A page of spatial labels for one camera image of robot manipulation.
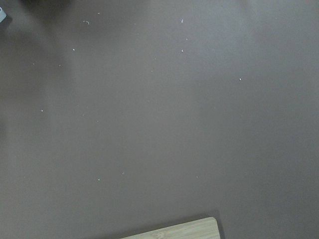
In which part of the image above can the wooden cutting board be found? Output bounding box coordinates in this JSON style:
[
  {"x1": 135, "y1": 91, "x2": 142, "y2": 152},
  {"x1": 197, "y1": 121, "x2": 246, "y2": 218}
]
[{"x1": 125, "y1": 217, "x2": 221, "y2": 239}]

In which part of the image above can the white wire cup rack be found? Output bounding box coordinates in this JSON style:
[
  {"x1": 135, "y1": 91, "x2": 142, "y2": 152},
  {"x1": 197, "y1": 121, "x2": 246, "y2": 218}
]
[{"x1": 0, "y1": 7, "x2": 6, "y2": 22}]

